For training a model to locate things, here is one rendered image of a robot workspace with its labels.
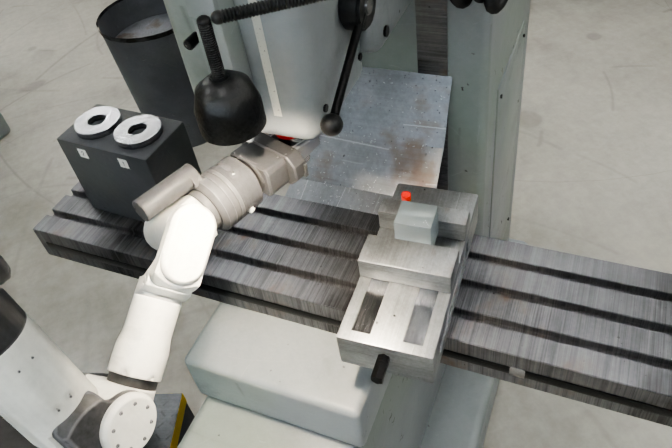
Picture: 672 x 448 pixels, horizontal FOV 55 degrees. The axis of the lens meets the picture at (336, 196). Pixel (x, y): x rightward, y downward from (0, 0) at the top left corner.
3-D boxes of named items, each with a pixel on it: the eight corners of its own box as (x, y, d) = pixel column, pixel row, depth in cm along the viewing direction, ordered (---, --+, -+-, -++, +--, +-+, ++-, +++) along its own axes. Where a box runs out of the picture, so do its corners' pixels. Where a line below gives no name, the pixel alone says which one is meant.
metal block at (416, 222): (431, 254, 103) (430, 228, 99) (395, 247, 105) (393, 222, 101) (438, 231, 107) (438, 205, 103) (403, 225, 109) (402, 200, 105)
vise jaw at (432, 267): (451, 294, 99) (451, 278, 96) (359, 276, 104) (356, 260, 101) (459, 265, 103) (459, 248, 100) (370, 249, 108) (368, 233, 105)
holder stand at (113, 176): (175, 232, 127) (142, 155, 113) (92, 208, 135) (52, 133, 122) (209, 192, 134) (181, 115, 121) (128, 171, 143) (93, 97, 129)
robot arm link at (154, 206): (253, 218, 92) (192, 268, 86) (221, 221, 101) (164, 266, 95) (208, 152, 89) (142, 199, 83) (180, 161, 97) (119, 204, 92)
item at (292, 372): (366, 451, 110) (359, 418, 102) (196, 393, 123) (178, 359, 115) (444, 243, 142) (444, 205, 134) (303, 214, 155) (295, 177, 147)
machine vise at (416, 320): (434, 385, 96) (432, 343, 89) (340, 362, 101) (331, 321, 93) (477, 220, 119) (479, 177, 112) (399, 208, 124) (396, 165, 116)
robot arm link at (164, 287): (224, 212, 88) (195, 308, 85) (198, 215, 95) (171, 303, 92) (180, 196, 85) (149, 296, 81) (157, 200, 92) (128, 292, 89)
